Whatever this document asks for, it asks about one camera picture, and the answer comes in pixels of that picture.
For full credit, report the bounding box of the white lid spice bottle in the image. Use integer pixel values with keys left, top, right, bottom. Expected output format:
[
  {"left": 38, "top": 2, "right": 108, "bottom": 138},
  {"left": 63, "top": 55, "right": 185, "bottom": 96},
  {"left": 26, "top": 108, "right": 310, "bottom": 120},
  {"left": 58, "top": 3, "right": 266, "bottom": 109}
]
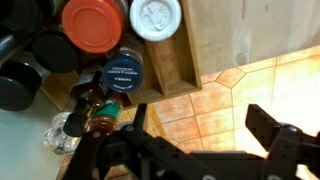
[{"left": 129, "top": 0, "right": 182, "bottom": 42}]

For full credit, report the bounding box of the black lid jar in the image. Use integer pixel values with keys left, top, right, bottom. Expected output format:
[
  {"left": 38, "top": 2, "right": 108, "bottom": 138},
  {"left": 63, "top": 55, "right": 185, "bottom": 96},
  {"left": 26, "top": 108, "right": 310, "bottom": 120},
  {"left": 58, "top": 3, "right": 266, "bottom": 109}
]
[{"left": 31, "top": 31, "right": 79, "bottom": 73}]

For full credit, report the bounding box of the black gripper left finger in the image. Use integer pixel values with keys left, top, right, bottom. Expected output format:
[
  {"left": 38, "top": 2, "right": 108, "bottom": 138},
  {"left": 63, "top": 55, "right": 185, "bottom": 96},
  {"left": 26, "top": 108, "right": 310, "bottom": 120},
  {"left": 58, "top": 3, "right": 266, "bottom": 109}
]
[{"left": 133, "top": 104, "right": 147, "bottom": 134}]

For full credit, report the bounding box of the wooden spice tray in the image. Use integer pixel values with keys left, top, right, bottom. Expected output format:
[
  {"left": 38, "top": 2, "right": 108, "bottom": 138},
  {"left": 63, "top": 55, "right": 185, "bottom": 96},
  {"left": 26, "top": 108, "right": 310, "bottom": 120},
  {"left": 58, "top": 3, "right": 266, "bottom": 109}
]
[{"left": 40, "top": 0, "right": 201, "bottom": 111}]

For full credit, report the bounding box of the clear glass stopper bottle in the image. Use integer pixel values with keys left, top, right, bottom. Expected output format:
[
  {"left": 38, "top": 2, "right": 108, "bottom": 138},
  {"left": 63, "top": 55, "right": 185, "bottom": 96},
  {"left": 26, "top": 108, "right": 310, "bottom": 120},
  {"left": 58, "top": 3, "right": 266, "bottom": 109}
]
[{"left": 44, "top": 112, "right": 80, "bottom": 155}]

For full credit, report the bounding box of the blue lid spice bottle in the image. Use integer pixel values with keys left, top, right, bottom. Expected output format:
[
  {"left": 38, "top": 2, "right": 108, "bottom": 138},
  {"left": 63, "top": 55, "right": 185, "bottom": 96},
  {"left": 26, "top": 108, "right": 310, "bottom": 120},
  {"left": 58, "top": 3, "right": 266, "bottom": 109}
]
[{"left": 102, "top": 33, "right": 144, "bottom": 93}]

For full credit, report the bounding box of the brown bottle white cap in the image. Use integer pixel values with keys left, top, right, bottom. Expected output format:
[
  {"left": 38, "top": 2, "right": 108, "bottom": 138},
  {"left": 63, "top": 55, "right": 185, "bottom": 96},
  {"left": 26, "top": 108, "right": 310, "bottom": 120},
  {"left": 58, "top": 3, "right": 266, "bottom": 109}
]
[{"left": 90, "top": 100, "right": 123, "bottom": 134}]

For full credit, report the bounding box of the dark brown dropper bottle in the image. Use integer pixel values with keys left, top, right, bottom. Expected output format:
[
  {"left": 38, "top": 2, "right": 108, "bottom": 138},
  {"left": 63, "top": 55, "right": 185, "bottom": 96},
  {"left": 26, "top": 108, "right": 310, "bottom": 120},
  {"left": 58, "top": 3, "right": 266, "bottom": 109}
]
[{"left": 63, "top": 71, "right": 107, "bottom": 137}]

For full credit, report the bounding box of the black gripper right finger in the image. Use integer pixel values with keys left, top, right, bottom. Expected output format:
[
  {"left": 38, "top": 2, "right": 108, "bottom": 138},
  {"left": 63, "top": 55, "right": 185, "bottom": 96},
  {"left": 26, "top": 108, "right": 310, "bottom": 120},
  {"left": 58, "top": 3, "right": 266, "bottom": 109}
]
[{"left": 245, "top": 104, "right": 302, "bottom": 150}]

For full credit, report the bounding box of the red lid jar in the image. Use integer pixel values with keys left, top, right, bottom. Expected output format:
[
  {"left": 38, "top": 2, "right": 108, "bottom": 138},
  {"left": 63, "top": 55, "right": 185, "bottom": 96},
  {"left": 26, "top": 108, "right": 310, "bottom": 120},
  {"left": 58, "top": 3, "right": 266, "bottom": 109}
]
[{"left": 62, "top": 0, "right": 129, "bottom": 53}]

